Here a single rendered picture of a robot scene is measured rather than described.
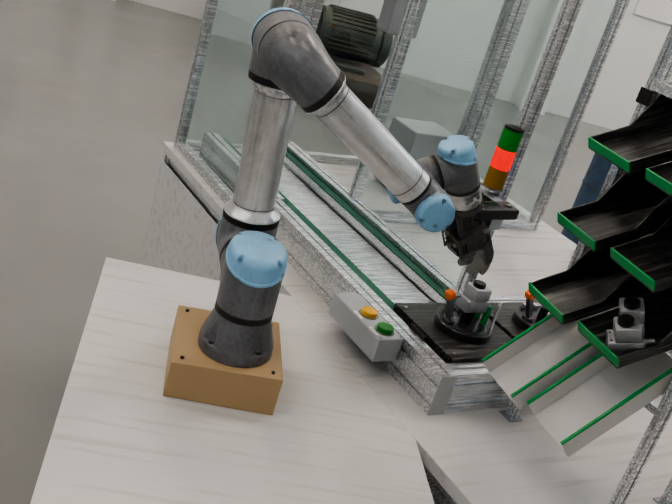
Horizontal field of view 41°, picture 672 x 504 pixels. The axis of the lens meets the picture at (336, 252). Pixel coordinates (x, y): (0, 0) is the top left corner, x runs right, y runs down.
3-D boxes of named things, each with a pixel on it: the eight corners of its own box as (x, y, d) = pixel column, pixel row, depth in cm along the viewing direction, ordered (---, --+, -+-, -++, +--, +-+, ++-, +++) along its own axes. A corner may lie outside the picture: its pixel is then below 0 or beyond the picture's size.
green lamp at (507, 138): (505, 151, 215) (512, 132, 213) (493, 143, 218) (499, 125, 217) (520, 153, 217) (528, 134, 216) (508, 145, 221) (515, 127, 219)
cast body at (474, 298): (465, 313, 207) (475, 287, 204) (454, 303, 210) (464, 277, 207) (492, 313, 211) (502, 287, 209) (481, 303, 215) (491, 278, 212)
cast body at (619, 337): (608, 356, 166) (609, 326, 162) (605, 341, 170) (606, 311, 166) (655, 356, 164) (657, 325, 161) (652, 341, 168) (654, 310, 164)
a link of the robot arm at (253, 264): (217, 316, 170) (232, 253, 164) (212, 281, 181) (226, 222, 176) (278, 324, 173) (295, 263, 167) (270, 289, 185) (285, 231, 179)
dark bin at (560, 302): (562, 325, 175) (562, 294, 171) (528, 292, 185) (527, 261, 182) (685, 284, 180) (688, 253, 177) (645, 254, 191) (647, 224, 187)
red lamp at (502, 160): (498, 171, 217) (505, 152, 215) (486, 162, 220) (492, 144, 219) (513, 172, 219) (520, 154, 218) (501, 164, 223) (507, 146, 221)
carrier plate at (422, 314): (449, 366, 197) (452, 358, 197) (392, 309, 215) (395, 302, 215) (527, 362, 211) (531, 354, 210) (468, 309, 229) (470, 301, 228)
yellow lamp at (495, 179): (491, 189, 219) (498, 171, 217) (479, 181, 222) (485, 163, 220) (506, 191, 221) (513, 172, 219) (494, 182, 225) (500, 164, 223)
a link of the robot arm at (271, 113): (214, 284, 180) (264, 15, 157) (210, 250, 193) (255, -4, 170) (273, 290, 183) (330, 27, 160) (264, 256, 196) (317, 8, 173)
